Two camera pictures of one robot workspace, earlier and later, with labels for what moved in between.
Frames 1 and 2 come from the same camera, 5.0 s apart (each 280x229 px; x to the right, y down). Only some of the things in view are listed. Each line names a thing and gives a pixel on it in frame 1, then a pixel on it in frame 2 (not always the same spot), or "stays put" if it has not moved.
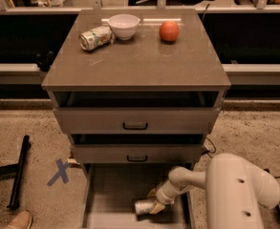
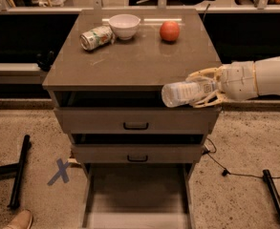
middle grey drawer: x=139 y=148 stays put
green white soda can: x=96 y=37 stays put
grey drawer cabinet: x=138 y=92 stays put
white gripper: x=163 y=195 -> x=239 y=80
